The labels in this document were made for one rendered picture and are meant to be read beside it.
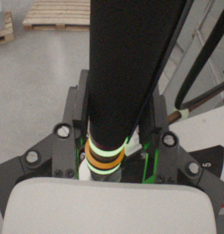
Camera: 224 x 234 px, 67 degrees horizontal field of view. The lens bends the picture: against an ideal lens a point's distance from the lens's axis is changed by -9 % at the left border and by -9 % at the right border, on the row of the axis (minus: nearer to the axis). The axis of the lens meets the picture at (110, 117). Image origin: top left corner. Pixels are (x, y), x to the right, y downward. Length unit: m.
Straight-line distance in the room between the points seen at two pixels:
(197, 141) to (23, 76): 2.21
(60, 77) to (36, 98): 0.41
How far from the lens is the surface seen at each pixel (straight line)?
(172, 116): 0.28
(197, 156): 0.43
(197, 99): 0.30
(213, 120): 0.66
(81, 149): 0.56
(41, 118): 2.07
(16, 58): 2.80
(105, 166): 0.19
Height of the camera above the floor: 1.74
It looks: 60 degrees down
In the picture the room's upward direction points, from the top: 11 degrees clockwise
